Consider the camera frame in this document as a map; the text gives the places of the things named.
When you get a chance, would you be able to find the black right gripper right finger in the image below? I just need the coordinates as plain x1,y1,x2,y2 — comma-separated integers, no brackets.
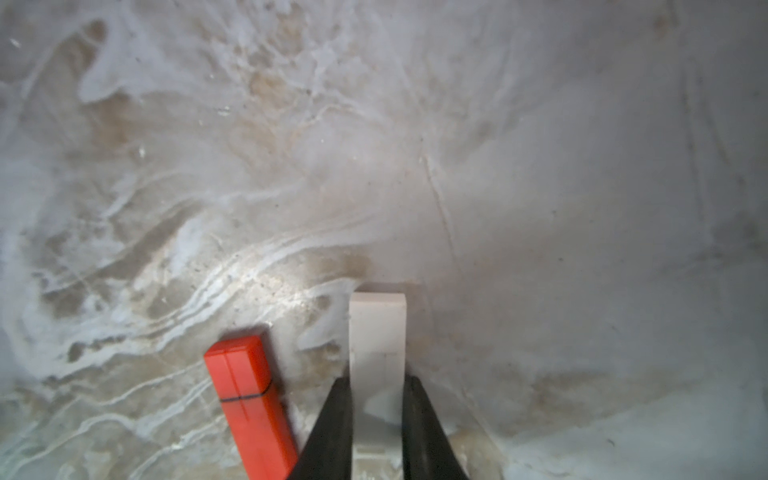
401,374,469,480

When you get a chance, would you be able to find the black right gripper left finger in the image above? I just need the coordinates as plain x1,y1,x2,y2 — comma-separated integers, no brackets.
287,377,354,480

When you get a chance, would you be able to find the red usb flash drive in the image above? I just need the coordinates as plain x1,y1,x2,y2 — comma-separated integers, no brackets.
204,335,298,480

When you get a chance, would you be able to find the white rectangular usb flash drive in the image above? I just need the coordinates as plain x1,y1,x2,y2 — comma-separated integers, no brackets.
348,292,407,479

